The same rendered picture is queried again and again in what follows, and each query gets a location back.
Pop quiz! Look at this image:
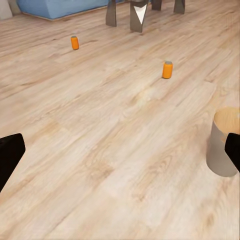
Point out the trash can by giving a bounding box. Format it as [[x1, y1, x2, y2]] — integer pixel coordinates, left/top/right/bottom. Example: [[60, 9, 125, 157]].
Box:
[[206, 107, 240, 177]]

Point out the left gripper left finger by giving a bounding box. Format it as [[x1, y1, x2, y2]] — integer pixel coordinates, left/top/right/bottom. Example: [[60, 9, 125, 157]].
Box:
[[0, 133, 26, 192]]

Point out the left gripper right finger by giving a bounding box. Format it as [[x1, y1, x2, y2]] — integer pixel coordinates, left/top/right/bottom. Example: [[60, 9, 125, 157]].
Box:
[[224, 132, 240, 171]]

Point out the can of soda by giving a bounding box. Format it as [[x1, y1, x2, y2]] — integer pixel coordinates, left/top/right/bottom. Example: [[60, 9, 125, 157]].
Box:
[[71, 36, 79, 50], [162, 61, 173, 79]]

